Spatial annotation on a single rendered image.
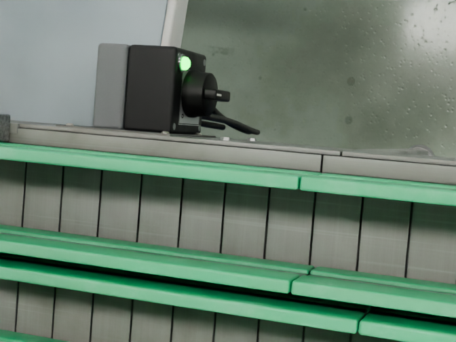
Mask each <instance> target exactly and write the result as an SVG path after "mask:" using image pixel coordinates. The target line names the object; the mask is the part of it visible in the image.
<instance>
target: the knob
mask: <svg viewBox="0 0 456 342"><path fill-rule="evenodd" d="M181 101H182V107H183V111H184V113H185V115H186V116H187V117H208V116H211V114H212V113H213V112H214V110H215V108H216V103H217V101H220V102H229V101H230V92H228V91H224V90H218V85H217V82H216V78H215V76H214V75H213V74H212V73H206V72H201V71H199V70H190V71H189V72H188V73H187V74H186V75H185V78H184V81H183V86H182V92H181Z"/></svg>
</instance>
